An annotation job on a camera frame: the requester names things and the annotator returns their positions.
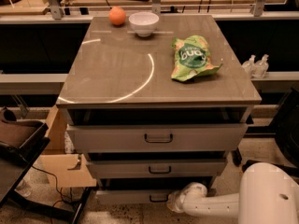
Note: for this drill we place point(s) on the white foam-padded gripper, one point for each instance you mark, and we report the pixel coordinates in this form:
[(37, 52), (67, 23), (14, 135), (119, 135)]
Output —
[(191, 194)]

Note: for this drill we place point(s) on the grey bottom drawer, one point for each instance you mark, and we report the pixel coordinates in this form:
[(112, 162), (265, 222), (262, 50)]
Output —
[(145, 190)]

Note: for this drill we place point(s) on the grey drawer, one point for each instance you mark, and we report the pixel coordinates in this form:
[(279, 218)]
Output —
[(157, 129), (155, 164), (145, 190)]

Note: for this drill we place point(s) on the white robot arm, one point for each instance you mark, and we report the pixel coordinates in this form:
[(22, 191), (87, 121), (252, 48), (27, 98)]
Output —
[(267, 195)]

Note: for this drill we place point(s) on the grey top drawer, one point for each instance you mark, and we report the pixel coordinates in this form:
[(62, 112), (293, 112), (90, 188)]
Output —
[(157, 129)]

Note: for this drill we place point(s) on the grey middle drawer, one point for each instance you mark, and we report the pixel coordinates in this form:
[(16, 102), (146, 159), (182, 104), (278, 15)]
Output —
[(155, 164)]

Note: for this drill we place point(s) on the grey drawer cabinet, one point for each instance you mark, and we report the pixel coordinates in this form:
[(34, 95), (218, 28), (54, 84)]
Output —
[(115, 68)]

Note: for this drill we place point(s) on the cardboard box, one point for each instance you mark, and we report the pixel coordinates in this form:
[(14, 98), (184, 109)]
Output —
[(70, 169)]

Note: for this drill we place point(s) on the black office chair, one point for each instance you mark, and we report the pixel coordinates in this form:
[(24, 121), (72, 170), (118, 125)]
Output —
[(284, 127)]

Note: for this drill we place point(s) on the green chip bag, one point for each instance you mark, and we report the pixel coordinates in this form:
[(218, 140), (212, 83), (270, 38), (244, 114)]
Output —
[(192, 59)]

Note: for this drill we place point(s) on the clear pump bottle left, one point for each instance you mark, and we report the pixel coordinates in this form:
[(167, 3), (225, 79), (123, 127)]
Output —
[(248, 66)]

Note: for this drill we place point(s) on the clear pump bottle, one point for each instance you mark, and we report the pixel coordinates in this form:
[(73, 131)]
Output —
[(248, 66), (260, 67)]

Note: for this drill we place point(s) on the clear pump bottle right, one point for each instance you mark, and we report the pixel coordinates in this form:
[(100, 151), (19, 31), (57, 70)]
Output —
[(260, 67)]

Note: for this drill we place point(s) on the black tray cart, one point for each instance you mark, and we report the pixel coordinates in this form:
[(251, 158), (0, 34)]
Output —
[(21, 143)]

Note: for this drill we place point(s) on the white bowl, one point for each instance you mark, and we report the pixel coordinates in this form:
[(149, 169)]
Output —
[(144, 23)]

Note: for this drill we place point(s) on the orange fruit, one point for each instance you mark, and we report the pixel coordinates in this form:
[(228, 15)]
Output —
[(117, 16)]

